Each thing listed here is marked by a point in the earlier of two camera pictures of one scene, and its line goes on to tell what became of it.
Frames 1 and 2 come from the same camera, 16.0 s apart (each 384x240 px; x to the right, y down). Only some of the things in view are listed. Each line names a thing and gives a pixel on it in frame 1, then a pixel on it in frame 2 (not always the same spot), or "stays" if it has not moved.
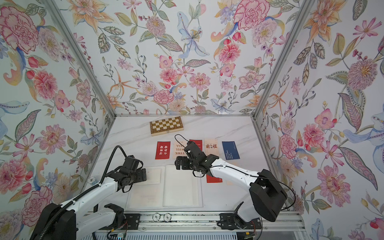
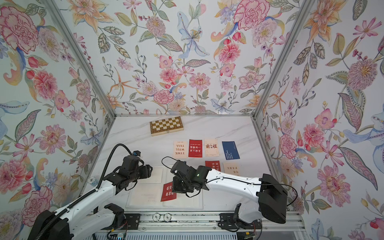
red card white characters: (163, 150) → (167, 193)
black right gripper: (185, 160) → (176, 188)
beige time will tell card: (178, 149) stays
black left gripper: (142, 176) stays
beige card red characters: (211, 147) stays
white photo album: (165, 188) stays
